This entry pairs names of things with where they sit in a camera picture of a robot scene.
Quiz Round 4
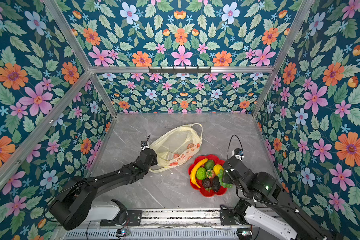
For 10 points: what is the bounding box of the green fake grape bunch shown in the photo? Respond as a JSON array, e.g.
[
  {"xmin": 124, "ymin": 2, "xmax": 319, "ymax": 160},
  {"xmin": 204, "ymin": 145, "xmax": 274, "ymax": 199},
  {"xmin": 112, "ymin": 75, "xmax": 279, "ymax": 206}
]
[{"xmin": 217, "ymin": 169, "xmax": 233, "ymax": 189}]

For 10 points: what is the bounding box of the yellow fake lemon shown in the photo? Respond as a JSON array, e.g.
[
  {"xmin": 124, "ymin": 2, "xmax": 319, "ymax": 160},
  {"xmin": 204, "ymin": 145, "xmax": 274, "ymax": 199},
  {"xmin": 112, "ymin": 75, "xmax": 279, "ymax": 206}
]
[{"xmin": 213, "ymin": 164, "xmax": 224, "ymax": 176}]

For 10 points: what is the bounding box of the red flower-shaped plate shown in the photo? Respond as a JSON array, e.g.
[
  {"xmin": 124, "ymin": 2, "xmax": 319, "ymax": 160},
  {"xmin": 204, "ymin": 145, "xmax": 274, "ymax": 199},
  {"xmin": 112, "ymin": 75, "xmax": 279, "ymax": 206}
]
[{"xmin": 188, "ymin": 155, "xmax": 228, "ymax": 198}]

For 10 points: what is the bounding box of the red fake strawberry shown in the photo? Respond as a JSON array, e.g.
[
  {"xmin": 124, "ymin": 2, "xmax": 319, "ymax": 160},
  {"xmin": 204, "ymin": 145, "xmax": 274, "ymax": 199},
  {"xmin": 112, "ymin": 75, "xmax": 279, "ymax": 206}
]
[{"xmin": 206, "ymin": 170, "xmax": 216, "ymax": 180}]

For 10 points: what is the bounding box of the green fake lime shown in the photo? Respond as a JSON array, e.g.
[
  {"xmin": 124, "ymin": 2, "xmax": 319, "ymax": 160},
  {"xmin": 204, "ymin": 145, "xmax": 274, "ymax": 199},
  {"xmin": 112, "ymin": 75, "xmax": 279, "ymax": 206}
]
[{"xmin": 204, "ymin": 160, "xmax": 215, "ymax": 170}]

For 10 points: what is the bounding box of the yellow printed plastic bag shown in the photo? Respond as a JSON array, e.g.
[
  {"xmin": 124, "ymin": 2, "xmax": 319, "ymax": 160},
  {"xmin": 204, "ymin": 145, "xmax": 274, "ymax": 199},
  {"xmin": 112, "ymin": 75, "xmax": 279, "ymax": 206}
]
[{"xmin": 149, "ymin": 123, "xmax": 203, "ymax": 173}]

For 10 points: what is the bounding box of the light green fake fruit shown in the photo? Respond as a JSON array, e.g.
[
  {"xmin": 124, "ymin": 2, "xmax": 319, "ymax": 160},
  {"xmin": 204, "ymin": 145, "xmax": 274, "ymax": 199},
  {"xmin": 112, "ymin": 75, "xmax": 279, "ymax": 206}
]
[{"xmin": 196, "ymin": 167, "xmax": 207, "ymax": 181}]

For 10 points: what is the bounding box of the orange yellow fake banana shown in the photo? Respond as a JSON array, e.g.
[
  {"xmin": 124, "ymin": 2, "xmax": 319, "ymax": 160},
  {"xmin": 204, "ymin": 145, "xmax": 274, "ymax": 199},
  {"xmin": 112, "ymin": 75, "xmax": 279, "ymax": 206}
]
[{"xmin": 190, "ymin": 158, "xmax": 208, "ymax": 189}]

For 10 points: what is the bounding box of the dark avocado fake fruit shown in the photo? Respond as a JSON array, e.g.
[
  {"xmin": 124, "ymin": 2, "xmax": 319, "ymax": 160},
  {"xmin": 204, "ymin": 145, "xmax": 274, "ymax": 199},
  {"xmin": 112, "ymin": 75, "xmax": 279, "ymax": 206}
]
[{"xmin": 212, "ymin": 176, "xmax": 221, "ymax": 193}]

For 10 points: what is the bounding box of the dark brown fake fruit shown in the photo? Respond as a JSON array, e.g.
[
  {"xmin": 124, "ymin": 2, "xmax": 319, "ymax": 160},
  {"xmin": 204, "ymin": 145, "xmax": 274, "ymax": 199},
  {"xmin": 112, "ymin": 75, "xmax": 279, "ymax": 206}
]
[{"xmin": 202, "ymin": 178, "xmax": 213, "ymax": 189}]

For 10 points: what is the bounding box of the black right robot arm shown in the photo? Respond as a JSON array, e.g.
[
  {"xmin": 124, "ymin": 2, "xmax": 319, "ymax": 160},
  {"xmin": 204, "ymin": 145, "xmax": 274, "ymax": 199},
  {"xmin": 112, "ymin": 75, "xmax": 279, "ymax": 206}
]
[{"xmin": 223, "ymin": 155, "xmax": 343, "ymax": 240}]

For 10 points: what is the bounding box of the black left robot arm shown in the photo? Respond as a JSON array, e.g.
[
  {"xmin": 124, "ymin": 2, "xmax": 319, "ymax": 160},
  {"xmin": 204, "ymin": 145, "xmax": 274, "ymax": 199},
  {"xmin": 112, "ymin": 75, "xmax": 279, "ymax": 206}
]
[{"xmin": 48, "ymin": 148, "xmax": 158, "ymax": 231}]

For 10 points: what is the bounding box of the black hook rack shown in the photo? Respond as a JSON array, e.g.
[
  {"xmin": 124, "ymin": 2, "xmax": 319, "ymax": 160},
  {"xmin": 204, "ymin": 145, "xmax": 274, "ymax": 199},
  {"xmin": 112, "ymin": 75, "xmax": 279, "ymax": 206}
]
[{"xmin": 148, "ymin": 67, "xmax": 212, "ymax": 74}]

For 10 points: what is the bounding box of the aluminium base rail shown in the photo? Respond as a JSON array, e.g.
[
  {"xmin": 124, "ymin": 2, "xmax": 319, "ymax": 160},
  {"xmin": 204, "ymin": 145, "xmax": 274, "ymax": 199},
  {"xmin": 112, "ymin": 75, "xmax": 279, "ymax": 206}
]
[{"xmin": 56, "ymin": 207, "xmax": 307, "ymax": 240}]

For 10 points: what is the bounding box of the aluminium frame left crossbar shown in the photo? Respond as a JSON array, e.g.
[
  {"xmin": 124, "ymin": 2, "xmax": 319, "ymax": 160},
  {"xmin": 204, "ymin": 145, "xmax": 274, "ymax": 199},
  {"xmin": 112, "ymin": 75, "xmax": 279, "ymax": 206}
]
[{"xmin": 0, "ymin": 71, "xmax": 92, "ymax": 191}]

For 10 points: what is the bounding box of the aluminium frame crossbar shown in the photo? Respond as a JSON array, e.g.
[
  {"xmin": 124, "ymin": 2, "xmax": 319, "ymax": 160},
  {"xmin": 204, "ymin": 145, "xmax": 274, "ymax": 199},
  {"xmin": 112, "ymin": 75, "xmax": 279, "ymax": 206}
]
[
  {"xmin": 90, "ymin": 66, "xmax": 275, "ymax": 74},
  {"xmin": 0, "ymin": 71, "xmax": 92, "ymax": 191}
]

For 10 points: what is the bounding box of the aluminium frame back crossbar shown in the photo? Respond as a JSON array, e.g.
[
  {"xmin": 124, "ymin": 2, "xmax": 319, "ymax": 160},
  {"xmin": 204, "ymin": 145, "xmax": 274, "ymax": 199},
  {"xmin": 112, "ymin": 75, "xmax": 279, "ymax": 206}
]
[{"xmin": 90, "ymin": 66, "xmax": 275, "ymax": 74}]

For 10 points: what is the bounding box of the aluminium frame corner post left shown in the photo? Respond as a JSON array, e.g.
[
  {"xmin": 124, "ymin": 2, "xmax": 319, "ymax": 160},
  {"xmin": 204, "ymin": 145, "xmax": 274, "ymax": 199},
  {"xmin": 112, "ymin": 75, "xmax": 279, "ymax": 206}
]
[{"xmin": 44, "ymin": 1, "xmax": 117, "ymax": 118}]

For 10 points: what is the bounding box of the aluminium frame corner post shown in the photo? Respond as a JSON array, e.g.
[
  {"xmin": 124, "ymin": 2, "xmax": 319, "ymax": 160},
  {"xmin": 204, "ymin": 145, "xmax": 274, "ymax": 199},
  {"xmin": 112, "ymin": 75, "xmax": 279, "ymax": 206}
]
[
  {"xmin": 44, "ymin": 1, "xmax": 117, "ymax": 118},
  {"xmin": 252, "ymin": 0, "xmax": 315, "ymax": 119}
]

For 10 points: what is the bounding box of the aluminium frame corner post right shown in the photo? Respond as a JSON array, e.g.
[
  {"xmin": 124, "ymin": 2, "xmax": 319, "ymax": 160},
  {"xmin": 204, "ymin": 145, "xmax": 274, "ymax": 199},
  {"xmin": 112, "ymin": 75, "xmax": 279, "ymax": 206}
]
[{"xmin": 252, "ymin": 0, "xmax": 315, "ymax": 119}]

